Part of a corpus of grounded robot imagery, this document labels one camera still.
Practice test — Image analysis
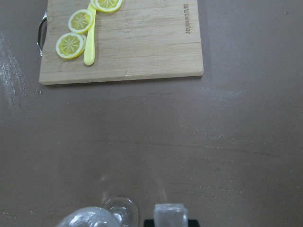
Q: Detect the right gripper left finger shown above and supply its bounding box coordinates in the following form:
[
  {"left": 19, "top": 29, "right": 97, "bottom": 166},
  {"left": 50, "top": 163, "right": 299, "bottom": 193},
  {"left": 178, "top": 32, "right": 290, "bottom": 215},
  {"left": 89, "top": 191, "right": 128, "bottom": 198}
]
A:
[{"left": 143, "top": 219, "right": 155, "bottom": 227}]

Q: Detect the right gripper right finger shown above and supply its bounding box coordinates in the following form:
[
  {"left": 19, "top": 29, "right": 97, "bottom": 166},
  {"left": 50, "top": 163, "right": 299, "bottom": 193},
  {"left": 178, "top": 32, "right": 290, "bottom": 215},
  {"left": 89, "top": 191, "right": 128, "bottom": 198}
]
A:
[{"left": 187, "top": 219, "right": 200, "bottom": 227}]

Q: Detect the clear ice cube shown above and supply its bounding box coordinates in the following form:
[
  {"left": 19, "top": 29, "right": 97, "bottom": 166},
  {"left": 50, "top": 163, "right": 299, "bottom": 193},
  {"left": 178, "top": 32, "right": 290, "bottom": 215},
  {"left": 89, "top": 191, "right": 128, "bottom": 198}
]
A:
[{"left": 153, "top": 203, "right": 188, "bottom": 227}]

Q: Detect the clear wine glass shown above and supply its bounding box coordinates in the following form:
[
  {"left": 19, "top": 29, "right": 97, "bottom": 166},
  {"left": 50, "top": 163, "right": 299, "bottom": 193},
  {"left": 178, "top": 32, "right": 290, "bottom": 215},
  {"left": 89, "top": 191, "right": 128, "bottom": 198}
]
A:
[{"left": 57, "top": 197, "right": 139, "bottom": 227}]

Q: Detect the wooden cutting board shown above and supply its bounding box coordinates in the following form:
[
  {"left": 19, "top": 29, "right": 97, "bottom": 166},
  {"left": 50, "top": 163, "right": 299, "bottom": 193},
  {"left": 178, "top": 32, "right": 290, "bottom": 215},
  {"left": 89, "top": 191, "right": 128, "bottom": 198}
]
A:
[{"left": 39, "top": 0, "right": 204, "bottom": 85}]

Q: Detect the lemon slice middle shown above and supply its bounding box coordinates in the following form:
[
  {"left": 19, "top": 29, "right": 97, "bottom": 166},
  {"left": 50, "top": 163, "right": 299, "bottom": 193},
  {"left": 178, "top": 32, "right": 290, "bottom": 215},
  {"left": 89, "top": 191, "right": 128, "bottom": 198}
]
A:
[{"left": 68, "top": 9, "right": 94, "bottom": 34}]

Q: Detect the lemon slice under far slice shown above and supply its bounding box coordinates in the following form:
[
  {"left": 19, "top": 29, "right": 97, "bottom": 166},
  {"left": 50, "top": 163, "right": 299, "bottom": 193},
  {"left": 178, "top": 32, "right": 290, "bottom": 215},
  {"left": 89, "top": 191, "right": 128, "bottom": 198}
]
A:
[{"left": 90, "top": 0, "right": 98, "bottom": 10}]

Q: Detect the lemon slice near handle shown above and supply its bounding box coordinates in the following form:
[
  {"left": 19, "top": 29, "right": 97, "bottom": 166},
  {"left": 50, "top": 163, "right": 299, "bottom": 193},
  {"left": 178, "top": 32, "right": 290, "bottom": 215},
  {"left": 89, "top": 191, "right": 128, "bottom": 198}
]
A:
[{"left": 55, "top": 32, "right": 86, "bottom": 59}]

